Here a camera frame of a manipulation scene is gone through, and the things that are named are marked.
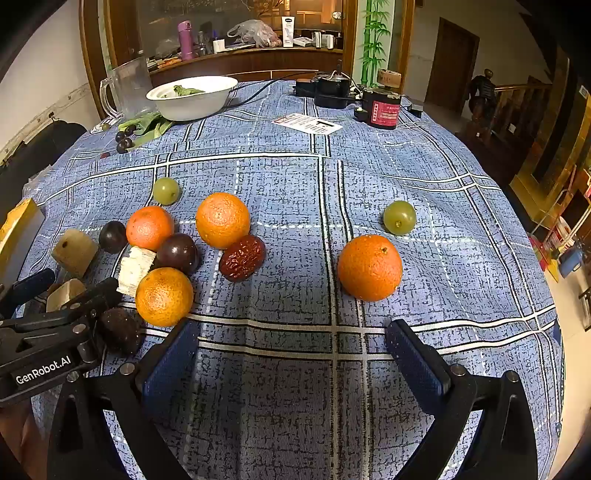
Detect dark wooden statue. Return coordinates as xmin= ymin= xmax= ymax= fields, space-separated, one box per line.
xmin=468 ymin=69 xmax=499 ymax=121

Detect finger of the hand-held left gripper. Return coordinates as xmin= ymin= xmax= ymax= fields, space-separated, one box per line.
xmin=0 ymin=268 xmax=56 ymax=319
xmin=44 ymin=277 xmax=123 ymax=330

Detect white bowl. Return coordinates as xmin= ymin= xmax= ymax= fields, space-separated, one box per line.
xmin=146 ymin=76 xmax=238 ymax=121

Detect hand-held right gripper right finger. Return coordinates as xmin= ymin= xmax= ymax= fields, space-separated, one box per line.
xmin=386 ymin=318 xmax=540 ymax=480

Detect leafy green vegetable stalk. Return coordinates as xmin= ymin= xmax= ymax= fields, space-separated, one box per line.
xmin=117 ymin=113 xmax=176 ymax=139

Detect small tan round chunk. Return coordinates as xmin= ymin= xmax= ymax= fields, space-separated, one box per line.
xmin=45 ymin=278 xmax=87 ymax=313

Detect purple bottle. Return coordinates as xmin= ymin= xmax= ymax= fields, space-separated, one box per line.
xmin=177 ymin=20 xmax=198 ymax=61

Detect dark purple grape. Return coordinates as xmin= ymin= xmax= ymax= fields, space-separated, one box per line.
xmin=156 ymin=233 xmax=201 ymax=276
xmin=98 ymin=220 xmax=129 ymax=254

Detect dark plum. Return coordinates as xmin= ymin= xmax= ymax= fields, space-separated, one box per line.
xmin=99 ymin=308 xmax=146 ymax=356

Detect black sofa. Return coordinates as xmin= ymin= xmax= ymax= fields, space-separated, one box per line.
xmin=0 ymin=121 xmax=88 ymax=222

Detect white red paper card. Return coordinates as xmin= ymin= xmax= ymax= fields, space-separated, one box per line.
xmin=272 ymin=112 xmax=344 ymax=134

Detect person's left forearm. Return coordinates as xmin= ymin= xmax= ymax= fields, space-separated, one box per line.
xmin=0 ymin=401 xmax=49 ymax=480

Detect red jujube date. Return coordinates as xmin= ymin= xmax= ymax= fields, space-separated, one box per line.
xmin=218 ymin=234 xmax=267 ymax=283

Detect red black jar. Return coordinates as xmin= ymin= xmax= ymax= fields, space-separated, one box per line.
xmin=361 ymin=87 xmax=403 ymax=130

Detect green vegetable leaves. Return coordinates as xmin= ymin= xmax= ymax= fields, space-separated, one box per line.
xmin=159 ymin=84 xmax=206 ymax=99

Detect orange mandarin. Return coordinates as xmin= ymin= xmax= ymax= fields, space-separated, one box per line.
xmin=195 ymin=192 xmax=251 ymax=250
xmin=135 ymin=267 xmax=195 ymax=328
xmin=337 ymin=234 xmax=403 ymax=302
xmin=126 ymin=205 xmax=175 ymax=252

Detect white foam tray yellow tape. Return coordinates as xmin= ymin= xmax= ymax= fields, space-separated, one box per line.
xmin=0 ymin=198 xmax=45 ymax=287

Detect clear plastic bag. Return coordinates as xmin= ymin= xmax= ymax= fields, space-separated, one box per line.
xmin=226 ymin=19 xmax=282 ymax=48

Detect white rough chunk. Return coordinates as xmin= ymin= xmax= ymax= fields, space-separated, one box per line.
xmin=116 ymin=246 xmax=158 ymax=297

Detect wooden glass cabinet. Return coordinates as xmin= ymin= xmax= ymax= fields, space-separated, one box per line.
xmin=78 ymin=0 xmax=416 ymax=121

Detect large beige chunk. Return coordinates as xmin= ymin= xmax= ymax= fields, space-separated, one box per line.
xmin=51 ymin=229 xmax=99 ymax=278

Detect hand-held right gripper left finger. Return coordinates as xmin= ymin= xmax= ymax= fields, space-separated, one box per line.
xmin=46 ymin=318 xmax=201 ymax=480

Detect black power adapter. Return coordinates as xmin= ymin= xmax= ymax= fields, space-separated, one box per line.
xmin=294 ymin=71 xmax=361 ymax=110

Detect clear glass mug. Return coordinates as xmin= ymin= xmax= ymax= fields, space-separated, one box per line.
xmin=99 ymin=58 xmax=158 ymax=120

